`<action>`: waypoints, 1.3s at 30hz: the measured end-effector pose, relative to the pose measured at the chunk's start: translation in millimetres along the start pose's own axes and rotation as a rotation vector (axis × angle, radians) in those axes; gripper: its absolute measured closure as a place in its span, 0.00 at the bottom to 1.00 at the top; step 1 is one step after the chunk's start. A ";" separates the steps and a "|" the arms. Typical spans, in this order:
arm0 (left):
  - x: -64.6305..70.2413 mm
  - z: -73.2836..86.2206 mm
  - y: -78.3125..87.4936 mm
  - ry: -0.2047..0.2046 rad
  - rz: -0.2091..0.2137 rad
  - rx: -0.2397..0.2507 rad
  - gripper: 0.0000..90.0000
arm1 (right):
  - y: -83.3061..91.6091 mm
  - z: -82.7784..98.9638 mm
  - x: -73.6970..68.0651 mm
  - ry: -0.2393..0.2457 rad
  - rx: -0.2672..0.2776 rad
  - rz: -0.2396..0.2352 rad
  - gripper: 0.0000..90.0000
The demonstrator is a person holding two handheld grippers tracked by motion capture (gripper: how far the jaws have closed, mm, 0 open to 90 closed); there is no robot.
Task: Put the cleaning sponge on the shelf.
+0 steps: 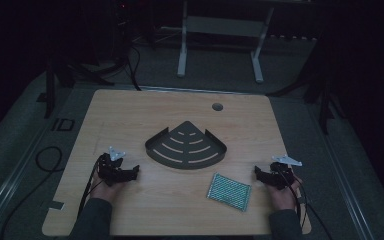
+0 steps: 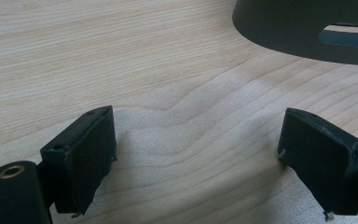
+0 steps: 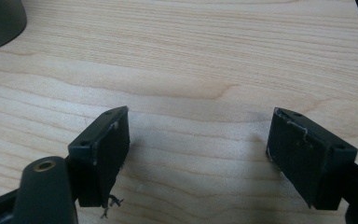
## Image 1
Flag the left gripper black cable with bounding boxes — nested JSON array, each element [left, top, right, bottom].
[[77, 156, 103, 220]]

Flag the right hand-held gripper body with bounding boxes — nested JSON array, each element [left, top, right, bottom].
[[263, 154, 303, 191]]

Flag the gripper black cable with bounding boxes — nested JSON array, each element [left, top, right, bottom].
[[279, 169, 334, 240], [77, 156, 103, 220]]

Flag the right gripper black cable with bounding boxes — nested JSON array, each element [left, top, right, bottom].
[[279, 169, 334, 240]]

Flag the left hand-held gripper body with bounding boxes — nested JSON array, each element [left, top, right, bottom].
[[97, 145, 131, 187]]

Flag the person's left hand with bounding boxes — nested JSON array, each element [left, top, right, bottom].
[[89, 169, 128, 204]]

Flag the grey tape piece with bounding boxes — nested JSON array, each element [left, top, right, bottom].
[[48, 200, 65, 211]]

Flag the black corner shelf tray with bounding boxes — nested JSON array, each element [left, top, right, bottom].
[[144, 120, 228, 171]]

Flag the black tripod stand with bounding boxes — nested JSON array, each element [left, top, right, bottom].
[[43, 49, 115, 120], [273, 33, 348, 136]]

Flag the white metal table frame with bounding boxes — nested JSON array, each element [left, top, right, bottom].
[[176, 0, 276, 84]]

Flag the black floor cable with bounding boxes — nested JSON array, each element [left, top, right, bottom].
[[0, 145, 64, 240]]

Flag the green checkered sponge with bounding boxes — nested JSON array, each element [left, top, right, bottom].
[[206, 172, 252, 213]]

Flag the person's right hand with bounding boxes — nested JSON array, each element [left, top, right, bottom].
[[267, 175, 304, 212]]

